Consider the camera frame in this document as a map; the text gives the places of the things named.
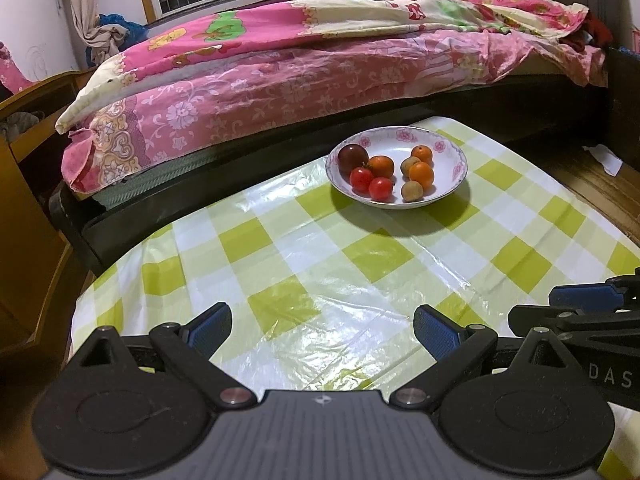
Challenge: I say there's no dark bed frame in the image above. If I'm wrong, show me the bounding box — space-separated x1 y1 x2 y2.
49 80 611 273

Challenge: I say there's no smooth orange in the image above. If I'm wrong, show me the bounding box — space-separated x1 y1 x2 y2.
408 161 435 186

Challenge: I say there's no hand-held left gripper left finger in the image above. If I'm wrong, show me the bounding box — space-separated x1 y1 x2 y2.
75 302 258 408

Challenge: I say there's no tangerine with dark stem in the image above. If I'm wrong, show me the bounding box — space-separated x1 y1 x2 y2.
367 155 396 179

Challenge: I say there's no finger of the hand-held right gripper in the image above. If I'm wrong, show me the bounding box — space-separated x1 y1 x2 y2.
548 267 640 312
507 305 640 347

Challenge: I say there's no white floral rim plate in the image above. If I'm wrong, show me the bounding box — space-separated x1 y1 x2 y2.
326 126 469 210

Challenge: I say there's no dark purple tomato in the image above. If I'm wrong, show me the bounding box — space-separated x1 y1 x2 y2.
337 144 370 176

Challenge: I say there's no green checked tablecloth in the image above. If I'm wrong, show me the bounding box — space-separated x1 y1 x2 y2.
70 116 640 480

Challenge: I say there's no blue bag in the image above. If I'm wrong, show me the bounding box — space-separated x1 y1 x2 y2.
97 12 147 55

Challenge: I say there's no pink floral bedsheet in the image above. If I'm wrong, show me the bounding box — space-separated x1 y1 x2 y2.
61 30 608 195

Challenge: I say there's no white paper scrap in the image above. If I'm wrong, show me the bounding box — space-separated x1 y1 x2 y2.
582 145 623 177

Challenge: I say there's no light wooden cabinet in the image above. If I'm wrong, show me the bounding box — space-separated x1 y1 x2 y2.
0 70 97 361

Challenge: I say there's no red tomato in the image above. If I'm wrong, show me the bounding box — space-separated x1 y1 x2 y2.
349 166 374 192
368 177 395 202

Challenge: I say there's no dark wooden nightstand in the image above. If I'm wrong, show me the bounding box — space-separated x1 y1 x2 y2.
606 45 640 171

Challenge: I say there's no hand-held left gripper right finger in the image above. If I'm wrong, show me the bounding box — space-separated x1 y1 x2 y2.
390 304 576 408

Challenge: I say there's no beige curtain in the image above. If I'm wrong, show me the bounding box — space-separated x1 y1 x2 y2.
55 0 123 61

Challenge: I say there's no red cloth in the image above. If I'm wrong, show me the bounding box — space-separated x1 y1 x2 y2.
560 12 613 53

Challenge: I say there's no cartoon print quilt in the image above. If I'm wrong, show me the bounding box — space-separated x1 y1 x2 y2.
55 0 591 135

